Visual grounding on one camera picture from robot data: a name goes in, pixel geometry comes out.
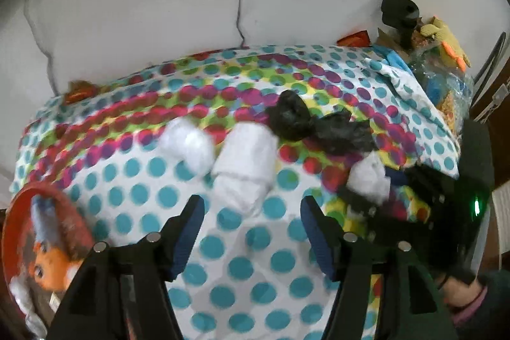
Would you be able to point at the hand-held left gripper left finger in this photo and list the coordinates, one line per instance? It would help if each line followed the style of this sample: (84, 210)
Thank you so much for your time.
(187, 240)

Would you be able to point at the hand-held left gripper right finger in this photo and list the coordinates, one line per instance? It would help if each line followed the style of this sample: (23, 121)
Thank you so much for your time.
(314, 240)

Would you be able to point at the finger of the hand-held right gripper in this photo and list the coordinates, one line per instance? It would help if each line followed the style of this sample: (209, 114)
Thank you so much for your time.
(398, 174)
(358, 200)

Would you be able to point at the white tissue wad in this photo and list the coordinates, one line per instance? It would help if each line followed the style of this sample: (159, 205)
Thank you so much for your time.
(187, 147)
(22, 296)
(245, 168)
(368, 176)

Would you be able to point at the orange big-eyed rubber toy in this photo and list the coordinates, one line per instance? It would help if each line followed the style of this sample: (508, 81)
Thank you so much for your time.
(48, 264)

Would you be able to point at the red round basket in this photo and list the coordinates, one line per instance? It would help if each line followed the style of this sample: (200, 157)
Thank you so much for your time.
(16, 220)

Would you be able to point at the person's right hand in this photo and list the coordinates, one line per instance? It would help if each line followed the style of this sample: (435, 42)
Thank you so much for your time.
(458, 290)

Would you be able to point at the wooden cabinet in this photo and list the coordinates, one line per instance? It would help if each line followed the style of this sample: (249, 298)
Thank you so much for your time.
(500, 141)

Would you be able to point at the polka dot tablecloth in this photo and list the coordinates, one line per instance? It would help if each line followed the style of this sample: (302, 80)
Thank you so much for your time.
(139, 172)

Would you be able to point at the yellow printed bag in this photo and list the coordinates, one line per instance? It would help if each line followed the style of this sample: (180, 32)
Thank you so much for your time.
(450, 107)

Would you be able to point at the clear plastic bag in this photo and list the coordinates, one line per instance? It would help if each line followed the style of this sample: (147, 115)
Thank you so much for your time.
(442, 81)

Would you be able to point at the black plastic bag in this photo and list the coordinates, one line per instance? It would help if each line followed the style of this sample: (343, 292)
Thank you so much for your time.
(295, 117)

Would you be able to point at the cardboard box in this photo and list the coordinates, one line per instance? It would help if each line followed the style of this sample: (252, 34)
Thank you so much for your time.
(388, 41)

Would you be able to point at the red packet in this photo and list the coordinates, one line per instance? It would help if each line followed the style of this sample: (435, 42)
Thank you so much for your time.
(354, 40)

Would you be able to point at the grey blue cloth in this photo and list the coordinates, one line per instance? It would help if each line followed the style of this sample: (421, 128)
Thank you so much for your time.
(46, 216)

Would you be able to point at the yellow plush toy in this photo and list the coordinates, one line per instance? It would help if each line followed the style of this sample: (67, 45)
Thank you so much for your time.
(442, 33)

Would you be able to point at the black curved tube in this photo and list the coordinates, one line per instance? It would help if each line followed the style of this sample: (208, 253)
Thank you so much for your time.
(492, 57)

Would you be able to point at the black clamp stand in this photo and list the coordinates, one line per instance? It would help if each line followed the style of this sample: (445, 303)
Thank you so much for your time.
(398, 11)

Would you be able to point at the orange snack wrapper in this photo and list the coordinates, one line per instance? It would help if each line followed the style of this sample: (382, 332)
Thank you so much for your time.
(79, 93)

